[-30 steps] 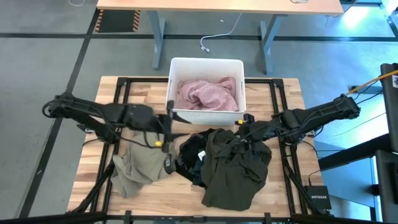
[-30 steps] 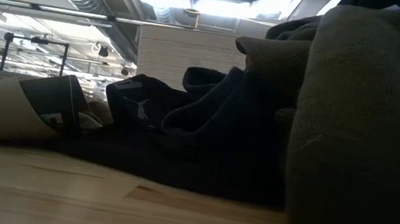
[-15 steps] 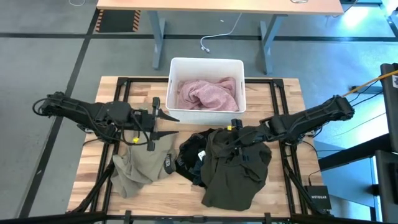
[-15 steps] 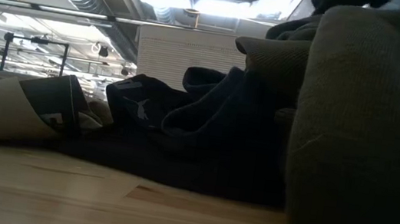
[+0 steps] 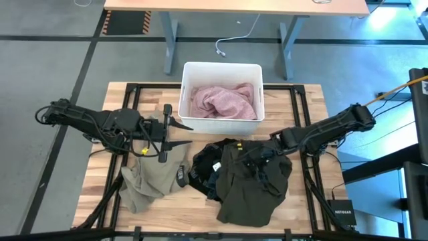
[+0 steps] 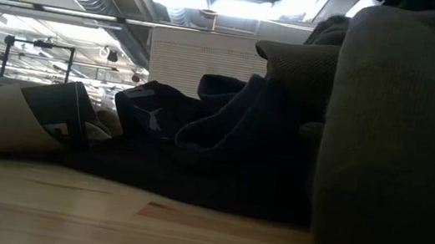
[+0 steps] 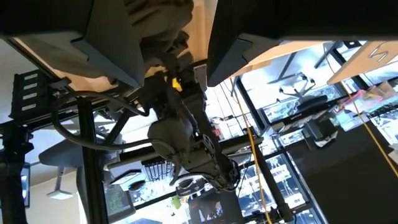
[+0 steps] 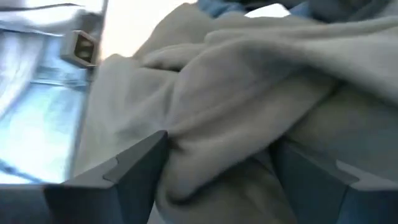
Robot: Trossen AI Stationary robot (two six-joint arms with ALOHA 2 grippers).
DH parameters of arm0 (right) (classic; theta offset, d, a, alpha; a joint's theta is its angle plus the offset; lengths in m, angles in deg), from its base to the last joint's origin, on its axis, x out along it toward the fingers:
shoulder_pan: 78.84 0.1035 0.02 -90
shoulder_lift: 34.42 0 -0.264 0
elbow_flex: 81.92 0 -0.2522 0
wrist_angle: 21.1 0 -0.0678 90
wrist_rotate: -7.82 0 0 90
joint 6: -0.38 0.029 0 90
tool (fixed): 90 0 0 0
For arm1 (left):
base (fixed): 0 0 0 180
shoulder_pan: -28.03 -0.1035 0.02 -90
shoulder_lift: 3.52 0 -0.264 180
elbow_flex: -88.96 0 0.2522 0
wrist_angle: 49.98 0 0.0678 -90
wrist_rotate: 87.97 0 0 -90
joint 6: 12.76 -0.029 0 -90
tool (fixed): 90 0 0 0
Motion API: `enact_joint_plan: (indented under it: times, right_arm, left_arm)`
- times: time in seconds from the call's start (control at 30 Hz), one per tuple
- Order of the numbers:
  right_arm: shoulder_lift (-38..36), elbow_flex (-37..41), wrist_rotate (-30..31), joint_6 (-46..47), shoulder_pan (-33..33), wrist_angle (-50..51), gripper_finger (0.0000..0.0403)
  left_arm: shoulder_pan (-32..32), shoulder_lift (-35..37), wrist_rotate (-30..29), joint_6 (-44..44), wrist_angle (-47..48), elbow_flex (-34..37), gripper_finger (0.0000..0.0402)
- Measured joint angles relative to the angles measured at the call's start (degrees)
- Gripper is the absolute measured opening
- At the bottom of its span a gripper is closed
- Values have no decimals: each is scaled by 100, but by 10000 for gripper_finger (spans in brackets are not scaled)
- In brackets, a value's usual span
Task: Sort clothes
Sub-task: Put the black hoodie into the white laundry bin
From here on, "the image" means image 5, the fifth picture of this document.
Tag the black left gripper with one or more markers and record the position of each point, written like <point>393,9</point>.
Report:
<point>154,131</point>

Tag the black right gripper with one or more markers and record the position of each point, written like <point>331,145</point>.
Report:
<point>259,152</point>

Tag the dark olive garment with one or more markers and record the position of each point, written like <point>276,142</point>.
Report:
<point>250,194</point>

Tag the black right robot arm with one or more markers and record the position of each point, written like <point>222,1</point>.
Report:
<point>331,129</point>

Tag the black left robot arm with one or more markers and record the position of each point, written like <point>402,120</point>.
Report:
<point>83,118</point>

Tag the white plastic storage bin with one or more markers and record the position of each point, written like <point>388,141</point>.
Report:
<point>219,125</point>

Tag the khaki garment with black waistband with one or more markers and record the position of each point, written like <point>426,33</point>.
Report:
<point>152,177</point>

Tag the pink knitted cloth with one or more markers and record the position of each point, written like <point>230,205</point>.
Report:
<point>222,102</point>

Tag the grey desk leg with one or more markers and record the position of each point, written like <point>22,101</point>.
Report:
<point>168,43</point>
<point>288,47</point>

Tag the black support beam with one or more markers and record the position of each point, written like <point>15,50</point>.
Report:
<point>381,164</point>

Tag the black hazard-striped floor mat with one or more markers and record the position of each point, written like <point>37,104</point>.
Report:
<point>125,22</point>

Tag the wooden desk top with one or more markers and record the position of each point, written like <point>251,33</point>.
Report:
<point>234,6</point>

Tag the black equipment cabinet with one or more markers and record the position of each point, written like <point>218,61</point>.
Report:
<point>419,134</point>

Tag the black aluminium table frame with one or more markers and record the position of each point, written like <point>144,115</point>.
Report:
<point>132,87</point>

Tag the black Netgear network switch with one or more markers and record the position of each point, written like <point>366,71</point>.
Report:
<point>341,212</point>

